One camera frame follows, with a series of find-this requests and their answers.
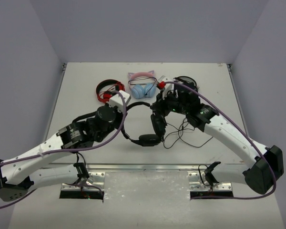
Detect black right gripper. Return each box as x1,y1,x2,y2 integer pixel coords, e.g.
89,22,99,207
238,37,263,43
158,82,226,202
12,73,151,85
151,89,189,118

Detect black headset with microphone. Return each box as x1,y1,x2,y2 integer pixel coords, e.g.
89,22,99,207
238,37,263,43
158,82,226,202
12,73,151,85
121,102,167,147

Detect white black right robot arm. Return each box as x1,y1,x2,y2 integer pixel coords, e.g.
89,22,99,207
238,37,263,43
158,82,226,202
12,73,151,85
151,91,284,195

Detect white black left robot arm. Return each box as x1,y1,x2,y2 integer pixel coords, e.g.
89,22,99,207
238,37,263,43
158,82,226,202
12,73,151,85
0,105,126,202

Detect white black striped headphones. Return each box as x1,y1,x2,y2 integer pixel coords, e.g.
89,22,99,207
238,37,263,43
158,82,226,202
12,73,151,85
174,76,198,91

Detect red black headphones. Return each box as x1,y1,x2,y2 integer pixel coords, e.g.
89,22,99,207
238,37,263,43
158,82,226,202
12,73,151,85
95,79,125,104

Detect blue pink cat-ear headphones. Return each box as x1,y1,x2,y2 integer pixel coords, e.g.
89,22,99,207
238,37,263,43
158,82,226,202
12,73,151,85
128,70,157,99

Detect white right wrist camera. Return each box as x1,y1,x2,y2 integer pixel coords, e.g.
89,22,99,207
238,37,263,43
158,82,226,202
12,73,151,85
156,75,174,99

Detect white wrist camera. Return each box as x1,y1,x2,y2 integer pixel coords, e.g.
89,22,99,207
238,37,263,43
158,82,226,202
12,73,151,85
108,90,131,113
156,75,174,99

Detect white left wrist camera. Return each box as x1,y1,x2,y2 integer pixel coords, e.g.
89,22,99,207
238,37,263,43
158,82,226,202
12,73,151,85
108,90,131,113

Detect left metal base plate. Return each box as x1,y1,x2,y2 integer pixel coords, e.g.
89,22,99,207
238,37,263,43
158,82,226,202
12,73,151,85
61,171,106,191

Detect metal base plate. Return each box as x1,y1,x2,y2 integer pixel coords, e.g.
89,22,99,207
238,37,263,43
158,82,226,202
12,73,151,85
61,171,106,191
187,171,233,191

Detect aluminium table edge rail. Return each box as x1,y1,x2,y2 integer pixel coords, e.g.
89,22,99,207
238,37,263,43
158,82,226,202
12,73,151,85
42,163,247,171

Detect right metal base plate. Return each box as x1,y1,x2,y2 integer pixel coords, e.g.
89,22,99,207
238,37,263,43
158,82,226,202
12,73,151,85
187,171,233,191

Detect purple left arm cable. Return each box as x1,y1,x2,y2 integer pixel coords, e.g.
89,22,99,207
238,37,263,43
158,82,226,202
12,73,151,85
0,92,128,210

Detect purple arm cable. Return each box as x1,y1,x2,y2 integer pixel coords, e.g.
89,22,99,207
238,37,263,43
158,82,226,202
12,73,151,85
164,81,277,200
0,92,128,210

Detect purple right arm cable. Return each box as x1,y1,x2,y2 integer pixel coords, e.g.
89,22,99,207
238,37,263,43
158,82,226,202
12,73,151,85
164,81,277,200

